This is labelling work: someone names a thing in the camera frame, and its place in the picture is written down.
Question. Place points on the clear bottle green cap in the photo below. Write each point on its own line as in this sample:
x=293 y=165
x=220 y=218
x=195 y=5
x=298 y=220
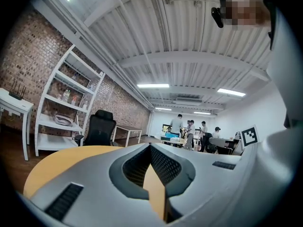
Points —
x=66 y=97

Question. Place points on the white side table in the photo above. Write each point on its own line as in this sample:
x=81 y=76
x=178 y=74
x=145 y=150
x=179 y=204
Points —
x=16 y=102

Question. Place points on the black office chair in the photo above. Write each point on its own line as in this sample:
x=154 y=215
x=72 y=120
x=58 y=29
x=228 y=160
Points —
x=208 y=143

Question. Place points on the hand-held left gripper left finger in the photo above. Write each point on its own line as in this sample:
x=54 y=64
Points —
x=94 y=174

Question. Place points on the small bottle red cap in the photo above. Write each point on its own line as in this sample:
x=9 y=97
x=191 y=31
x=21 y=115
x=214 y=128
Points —
x=73 y=102

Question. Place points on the long wooden desk white legs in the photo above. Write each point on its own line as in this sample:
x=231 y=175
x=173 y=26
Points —
x=222 y=141

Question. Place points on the black router with antennas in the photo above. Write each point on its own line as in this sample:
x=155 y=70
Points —
x=16 y=96

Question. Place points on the grey bag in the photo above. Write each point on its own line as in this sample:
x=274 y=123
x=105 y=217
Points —
x=62 y=119

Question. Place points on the large round wooden table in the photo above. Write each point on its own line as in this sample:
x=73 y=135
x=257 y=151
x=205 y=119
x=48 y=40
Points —
x=59 y=159

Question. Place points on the black head-worn camera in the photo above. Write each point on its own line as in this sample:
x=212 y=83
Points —
x=217 y=18

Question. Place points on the white metal shelf unit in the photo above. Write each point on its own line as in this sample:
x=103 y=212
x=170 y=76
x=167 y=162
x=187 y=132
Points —
x=47 y=122

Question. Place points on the blue plastic bin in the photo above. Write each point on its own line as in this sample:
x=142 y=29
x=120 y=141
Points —
x=171 y=135

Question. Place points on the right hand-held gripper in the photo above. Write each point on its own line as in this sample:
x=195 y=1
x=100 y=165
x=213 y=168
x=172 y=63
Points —
x=249 y=136

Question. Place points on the small white bottle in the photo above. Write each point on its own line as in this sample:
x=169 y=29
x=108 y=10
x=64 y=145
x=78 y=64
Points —
x=85 y=105

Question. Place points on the person's face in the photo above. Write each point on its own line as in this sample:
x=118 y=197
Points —
x=246 y=11

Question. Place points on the ceiling air conditioner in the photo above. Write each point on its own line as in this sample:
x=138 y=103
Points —
x=189 y=102

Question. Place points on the person's right forearm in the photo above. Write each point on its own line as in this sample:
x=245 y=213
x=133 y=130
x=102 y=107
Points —
x=281 y=79

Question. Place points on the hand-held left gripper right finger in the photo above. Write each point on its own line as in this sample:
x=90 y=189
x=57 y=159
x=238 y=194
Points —
x=213 y=185

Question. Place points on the black mesh high-back chair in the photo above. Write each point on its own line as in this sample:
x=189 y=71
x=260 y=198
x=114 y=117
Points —
x=99 y=129

